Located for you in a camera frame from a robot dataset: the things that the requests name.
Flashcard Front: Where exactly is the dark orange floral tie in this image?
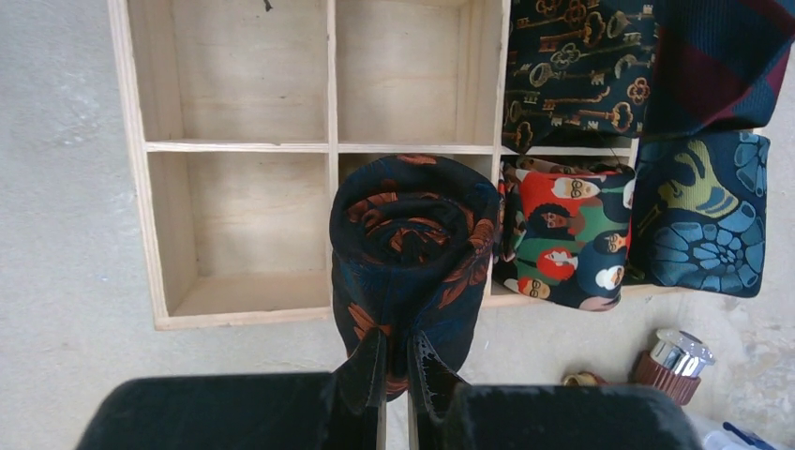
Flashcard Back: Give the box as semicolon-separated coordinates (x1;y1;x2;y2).
329;154;501;399

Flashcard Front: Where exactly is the wooden compartment box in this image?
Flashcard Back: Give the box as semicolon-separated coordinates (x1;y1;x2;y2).
108;1;510;330

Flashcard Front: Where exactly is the brown metal pipe fitting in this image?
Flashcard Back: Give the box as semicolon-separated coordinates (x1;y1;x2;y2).
561;328;715;407

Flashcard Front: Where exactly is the rolled olive patterned tie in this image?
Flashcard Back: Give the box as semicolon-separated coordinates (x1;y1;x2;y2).
502;0;658;154

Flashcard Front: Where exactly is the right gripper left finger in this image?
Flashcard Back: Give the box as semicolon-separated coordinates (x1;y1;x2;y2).
77;328;388;449

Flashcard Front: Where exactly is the rolled colourful floral tie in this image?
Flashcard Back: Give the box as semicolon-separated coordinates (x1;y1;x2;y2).
492;157;636;311

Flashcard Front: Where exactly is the rolled navy maroon striped tie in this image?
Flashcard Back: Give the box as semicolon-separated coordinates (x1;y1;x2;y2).
643;0;794;138

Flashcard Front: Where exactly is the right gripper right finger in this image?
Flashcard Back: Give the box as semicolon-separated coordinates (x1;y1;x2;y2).
407;332;702;449

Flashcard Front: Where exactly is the rolled blue floral tie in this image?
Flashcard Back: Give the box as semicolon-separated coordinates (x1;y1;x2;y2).
627;131;770;298

